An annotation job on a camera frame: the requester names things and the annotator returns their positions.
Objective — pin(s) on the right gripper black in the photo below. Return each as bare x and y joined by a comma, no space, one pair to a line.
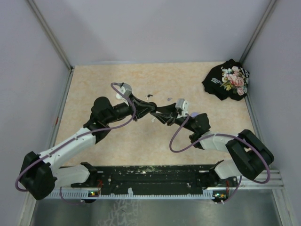
172,112

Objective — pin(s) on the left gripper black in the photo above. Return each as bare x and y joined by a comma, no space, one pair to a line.
141,108

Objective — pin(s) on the black earbud case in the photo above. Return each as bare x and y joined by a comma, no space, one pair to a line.
152,107

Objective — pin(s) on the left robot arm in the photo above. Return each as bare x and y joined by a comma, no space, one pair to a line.
43,172

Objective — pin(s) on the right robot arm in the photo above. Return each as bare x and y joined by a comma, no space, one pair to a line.
249,156

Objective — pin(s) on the white earbud case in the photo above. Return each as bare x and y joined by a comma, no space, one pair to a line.
118,96

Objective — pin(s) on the black floral cloth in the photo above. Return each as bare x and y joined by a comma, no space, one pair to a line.
228,80

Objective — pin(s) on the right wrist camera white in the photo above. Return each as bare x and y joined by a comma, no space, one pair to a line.
182,104

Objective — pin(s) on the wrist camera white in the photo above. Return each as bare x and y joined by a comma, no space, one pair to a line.
182,104
125,89

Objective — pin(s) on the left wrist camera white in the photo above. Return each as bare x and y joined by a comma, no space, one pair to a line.
125,89

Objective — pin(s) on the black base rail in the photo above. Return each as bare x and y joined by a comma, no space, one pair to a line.
153,180

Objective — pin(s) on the aluminium frame post left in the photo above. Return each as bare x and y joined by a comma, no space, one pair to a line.
49,33

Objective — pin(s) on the aluminium frame post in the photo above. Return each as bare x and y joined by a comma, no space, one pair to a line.
49,33
267,13

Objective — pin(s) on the aluminium frame post right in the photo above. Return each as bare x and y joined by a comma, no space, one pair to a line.
267,13

